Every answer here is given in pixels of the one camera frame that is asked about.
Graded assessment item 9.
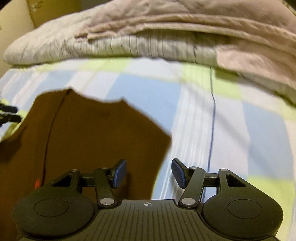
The brown shirt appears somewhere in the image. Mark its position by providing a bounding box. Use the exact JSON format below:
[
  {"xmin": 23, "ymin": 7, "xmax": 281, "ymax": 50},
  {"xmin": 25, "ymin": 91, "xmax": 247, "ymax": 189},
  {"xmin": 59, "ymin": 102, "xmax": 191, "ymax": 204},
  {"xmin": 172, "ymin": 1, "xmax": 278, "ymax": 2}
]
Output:
[{"xmin": 0, "ymin": 88, "xmax": 173, "ymax": 209}]

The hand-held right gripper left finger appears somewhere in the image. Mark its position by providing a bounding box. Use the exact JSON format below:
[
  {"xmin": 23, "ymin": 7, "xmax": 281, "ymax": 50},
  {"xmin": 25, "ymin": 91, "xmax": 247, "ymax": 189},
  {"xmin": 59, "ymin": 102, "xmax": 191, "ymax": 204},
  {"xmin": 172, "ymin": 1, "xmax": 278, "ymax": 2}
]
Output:
[{"xmin": 52, "ymin": 159, "xmax": 127, "ymax": 208}]

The checked bed sheet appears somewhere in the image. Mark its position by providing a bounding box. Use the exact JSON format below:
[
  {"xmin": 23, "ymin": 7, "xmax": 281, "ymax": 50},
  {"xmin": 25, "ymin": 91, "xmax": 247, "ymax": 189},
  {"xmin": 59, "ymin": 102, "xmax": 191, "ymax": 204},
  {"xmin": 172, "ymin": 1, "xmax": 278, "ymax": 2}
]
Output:
[{"xmin": 0, "ymin": 57, "xmax": 296, "ymax": 223}]

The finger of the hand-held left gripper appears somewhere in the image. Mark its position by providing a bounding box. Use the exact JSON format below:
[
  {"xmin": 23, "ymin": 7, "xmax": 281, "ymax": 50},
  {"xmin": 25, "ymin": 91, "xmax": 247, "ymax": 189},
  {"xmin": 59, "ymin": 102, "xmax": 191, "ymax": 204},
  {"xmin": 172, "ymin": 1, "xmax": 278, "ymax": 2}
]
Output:
[
  {"xmin": 0, "ymin": 105, "xmax": 18, "ymax": 113},
  {"xmin": 0, "ymin": 114, "xmax": 22, "ymax": 127}
]

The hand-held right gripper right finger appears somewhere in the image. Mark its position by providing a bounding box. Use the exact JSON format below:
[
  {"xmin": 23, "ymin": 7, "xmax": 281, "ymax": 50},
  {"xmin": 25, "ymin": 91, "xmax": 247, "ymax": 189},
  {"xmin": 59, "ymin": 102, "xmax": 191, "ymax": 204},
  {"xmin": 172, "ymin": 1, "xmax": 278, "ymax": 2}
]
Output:
[{"xmin": 171, "ymin": 159, "xmax": 247, "ymax": 207}]

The pink pillow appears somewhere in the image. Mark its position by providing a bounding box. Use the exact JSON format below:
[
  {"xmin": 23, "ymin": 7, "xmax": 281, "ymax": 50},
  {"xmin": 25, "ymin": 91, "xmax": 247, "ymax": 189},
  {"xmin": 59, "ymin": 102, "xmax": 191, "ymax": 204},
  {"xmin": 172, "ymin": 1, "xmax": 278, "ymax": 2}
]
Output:
[
  {"xmin": 215, "ymin": 39, "xmax": 296, "ymax": 103},
  {"xmin": 74, "ymin": 0, "xmax": 296, "ymax": 43}
]

